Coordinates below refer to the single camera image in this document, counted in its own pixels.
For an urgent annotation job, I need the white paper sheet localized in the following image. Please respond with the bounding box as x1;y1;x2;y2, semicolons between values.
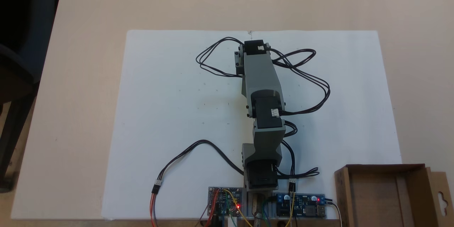
101;30;402;220

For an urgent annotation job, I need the dark circuit board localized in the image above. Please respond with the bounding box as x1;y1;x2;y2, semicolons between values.
208;187;243;217

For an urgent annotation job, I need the blue circuit board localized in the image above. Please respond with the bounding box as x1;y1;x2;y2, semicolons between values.
275;193;327;218

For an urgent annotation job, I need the brown cardboard box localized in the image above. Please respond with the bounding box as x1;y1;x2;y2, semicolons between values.
334;164;454;227

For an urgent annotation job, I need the dark chair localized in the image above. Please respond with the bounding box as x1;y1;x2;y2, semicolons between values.
0;0;66;194

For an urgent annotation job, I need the black servo cable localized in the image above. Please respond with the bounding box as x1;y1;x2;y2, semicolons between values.
196;37;246;77
280;121;320;192
270;49;331;115

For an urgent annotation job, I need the black and orange cable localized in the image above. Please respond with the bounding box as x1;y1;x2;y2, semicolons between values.
150;140;244;227

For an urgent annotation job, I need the white cable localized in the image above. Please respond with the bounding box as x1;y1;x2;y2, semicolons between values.
326;199;343;227

